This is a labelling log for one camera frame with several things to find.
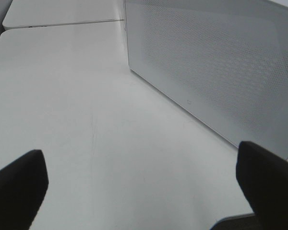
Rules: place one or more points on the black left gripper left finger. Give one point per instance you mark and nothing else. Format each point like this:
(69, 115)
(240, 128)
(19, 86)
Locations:
(23, 186)

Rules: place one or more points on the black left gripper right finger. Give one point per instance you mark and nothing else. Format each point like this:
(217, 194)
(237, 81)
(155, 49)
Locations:
(263, 179)

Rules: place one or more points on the white microwave door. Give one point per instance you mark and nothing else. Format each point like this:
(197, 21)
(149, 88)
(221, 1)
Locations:
(206, 60)

